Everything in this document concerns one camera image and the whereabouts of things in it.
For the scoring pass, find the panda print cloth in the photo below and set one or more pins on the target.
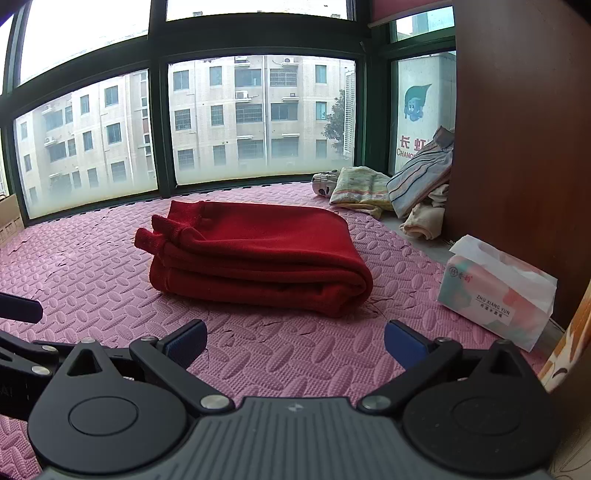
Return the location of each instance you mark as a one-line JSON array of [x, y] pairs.
[[323, 183]]

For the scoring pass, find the brown cardboard box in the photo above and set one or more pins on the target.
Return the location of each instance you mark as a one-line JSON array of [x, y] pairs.
[[11, 223]]

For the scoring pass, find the tissue pack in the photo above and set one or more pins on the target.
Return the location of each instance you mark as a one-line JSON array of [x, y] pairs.
[[498, 291]]

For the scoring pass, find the blue striped folded cloth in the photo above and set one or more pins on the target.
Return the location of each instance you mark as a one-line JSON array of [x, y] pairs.
[[427, 170]]

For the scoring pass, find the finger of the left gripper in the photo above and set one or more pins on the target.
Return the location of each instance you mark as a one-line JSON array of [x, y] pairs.
[[20, 309]]

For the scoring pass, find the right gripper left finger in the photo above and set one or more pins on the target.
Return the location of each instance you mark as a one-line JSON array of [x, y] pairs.
[[164, 363]]

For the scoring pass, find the cream crumpled cloth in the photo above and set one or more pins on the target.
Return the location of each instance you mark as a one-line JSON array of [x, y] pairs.
[[426, 218]]

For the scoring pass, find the red knit sweater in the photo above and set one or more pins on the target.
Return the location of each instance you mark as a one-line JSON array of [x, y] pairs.
[[294, 257]]

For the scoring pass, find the pink foam floor mat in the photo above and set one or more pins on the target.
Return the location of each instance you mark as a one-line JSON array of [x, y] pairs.
[[296, 374]]

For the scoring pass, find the yellow floral folded cloth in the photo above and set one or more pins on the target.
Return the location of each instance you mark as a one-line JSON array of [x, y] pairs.
[[362, 189]]

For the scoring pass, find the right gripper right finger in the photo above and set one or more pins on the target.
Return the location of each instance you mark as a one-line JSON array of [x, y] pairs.
[[426, 363]]

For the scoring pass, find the air conditioner outdoor unit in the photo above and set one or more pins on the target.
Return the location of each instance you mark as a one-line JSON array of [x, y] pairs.
[[350, 115]]

